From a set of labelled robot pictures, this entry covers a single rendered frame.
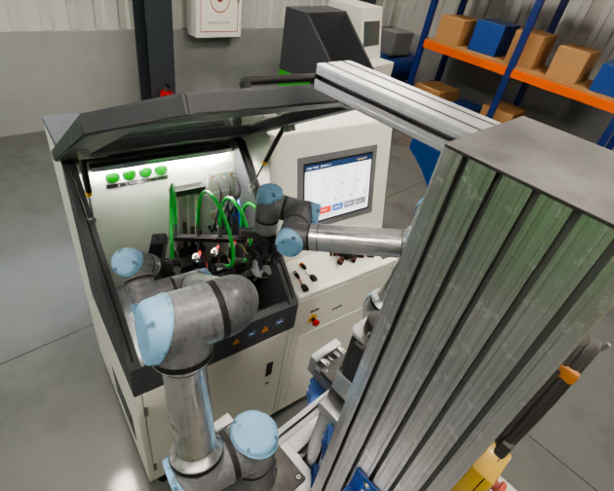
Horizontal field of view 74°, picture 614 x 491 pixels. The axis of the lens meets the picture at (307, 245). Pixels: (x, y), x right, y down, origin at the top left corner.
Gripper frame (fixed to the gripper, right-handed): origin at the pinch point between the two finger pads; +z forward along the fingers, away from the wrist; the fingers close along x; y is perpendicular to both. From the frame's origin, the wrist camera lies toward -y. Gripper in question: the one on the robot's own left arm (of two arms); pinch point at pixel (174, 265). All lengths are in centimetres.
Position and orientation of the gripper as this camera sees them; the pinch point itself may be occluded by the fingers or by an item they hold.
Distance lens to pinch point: 147.1
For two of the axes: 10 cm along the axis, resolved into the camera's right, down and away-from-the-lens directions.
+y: 0.5, 9.9, -1.4
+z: 0.6, 1.4, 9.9
